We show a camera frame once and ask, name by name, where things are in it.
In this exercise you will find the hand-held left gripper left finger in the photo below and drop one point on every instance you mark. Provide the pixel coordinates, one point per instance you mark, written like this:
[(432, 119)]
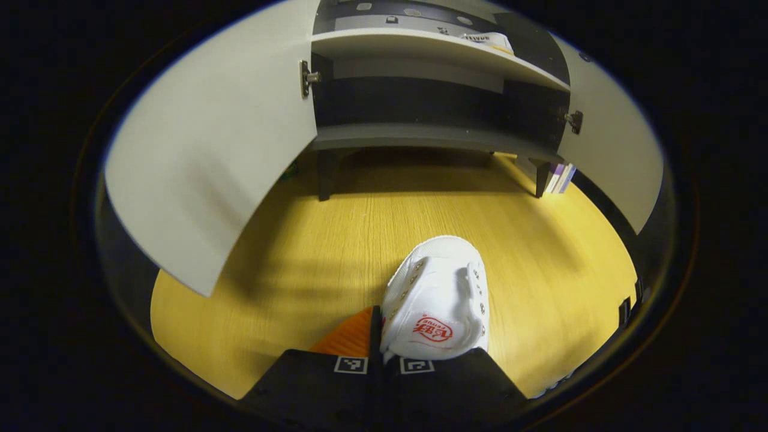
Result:
[(377, 336)]

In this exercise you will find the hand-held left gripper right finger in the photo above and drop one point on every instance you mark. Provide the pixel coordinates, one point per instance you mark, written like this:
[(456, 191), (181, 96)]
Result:
[(450, 390)]

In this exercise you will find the white canvas shoe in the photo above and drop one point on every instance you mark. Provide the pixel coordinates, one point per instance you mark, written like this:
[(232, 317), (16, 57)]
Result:
[(438, 288), (489, 41)]

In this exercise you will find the white shoe cabinet door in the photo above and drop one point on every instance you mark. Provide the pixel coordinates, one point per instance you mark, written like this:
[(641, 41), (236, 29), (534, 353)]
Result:
[(618, 150), (210, 150)]

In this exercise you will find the white cabinet shelf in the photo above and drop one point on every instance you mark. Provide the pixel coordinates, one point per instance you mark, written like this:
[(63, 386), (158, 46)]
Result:
[(408, 45)]

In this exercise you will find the paperback book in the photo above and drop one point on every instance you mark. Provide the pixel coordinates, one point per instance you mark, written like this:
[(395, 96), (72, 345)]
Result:
[(569, 175), (559, 178), (549, 179)]

